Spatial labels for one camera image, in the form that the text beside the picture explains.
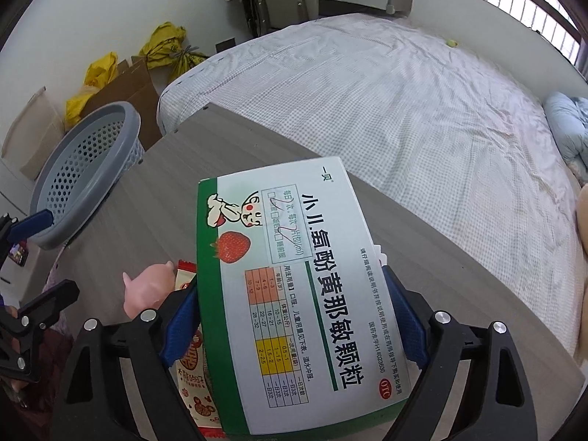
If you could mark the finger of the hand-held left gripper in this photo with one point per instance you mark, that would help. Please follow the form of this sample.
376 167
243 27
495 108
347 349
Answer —
50 301
34 223

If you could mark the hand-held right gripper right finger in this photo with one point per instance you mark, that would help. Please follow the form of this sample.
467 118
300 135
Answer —
406 317

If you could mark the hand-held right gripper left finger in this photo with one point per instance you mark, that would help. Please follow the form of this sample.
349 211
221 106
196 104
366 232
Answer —
181 326

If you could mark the pink pig toy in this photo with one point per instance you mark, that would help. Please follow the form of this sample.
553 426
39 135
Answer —
149 285

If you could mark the grey perforated plastic basket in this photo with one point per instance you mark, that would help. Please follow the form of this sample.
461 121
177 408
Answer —
69 174

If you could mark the orange red snack packet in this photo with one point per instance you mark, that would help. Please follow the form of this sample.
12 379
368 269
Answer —
197 395

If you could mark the white green medicine box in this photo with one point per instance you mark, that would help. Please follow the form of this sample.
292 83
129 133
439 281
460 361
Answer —
298 248

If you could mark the red phone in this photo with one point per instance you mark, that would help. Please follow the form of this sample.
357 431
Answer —
19 255

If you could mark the purple fluffy blanket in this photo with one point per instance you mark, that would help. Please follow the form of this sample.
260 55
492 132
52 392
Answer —
55 367

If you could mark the beige storage bin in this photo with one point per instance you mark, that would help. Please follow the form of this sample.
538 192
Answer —
36 124

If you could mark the yellow plastic bag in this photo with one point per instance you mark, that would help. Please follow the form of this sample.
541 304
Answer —
92 82
161 41

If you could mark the brown cardboard box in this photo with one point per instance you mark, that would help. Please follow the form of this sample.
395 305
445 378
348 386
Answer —
128 87

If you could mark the bed with checked sheet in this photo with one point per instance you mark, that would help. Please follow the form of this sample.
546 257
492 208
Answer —
413 124

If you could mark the tied yellow bag green print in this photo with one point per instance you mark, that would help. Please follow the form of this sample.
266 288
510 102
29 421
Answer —
186 64

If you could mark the light blue pillow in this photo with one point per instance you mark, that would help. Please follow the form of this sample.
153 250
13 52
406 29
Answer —
567 119

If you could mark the small green ball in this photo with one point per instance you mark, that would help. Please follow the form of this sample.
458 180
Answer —
452 43

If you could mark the black fan stand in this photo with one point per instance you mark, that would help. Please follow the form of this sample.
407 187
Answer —
250 9

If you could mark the dark framed window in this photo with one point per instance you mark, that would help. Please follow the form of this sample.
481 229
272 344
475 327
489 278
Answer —
528 4

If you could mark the dark wall socket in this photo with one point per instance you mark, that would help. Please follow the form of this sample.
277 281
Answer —
226 46

